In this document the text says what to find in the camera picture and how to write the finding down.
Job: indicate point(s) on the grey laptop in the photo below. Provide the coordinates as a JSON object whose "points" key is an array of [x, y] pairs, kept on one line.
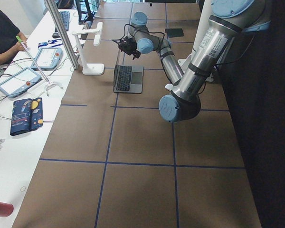
{"points": [[128, 79]]}

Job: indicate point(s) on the black mouse pad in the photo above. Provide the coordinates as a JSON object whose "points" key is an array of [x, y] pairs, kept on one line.
{"points": [[174, 33]]}

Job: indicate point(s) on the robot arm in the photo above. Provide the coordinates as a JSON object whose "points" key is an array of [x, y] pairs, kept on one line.
{"points": [[227, 19], [147, 42]]}

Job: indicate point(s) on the white computer mouse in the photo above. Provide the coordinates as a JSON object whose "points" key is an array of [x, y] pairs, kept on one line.
{"points": [[169, 87]]}

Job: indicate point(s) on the thin metal rod stand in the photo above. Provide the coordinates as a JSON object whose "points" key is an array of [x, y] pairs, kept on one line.
{"points": [[49, 84]]}

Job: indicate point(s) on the far teach pendant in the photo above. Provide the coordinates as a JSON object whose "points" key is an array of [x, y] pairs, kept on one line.
{"points": [[48, 58]]}

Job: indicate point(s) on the teach pendant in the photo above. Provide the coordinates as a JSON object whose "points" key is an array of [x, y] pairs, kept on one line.
{"points": [[20, 82], [48, 58]]}

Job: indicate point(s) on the navy space pattern pouch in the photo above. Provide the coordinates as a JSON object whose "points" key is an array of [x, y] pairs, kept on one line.
{"points": [[27, 116]]}

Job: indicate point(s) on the black keyboard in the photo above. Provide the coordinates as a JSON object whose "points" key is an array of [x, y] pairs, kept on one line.
{"points": [[65, 18]]}

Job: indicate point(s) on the near teach pendant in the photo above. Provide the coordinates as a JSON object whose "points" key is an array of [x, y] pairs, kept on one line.
{"points": [[20, 82]]}

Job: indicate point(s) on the seated person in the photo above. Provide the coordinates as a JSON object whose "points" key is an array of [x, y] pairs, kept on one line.
{"points": [[9, 45]]}

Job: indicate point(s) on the red cylinder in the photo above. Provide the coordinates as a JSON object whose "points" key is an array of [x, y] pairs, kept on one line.
{"points": [[6, 209]]}

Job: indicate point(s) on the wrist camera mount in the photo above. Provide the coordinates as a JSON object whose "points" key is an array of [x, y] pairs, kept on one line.
{"points": [[129, 46]]}

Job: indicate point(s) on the aluminium frame post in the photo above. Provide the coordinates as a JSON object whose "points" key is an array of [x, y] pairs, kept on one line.
{"points": [[51, 6]]}

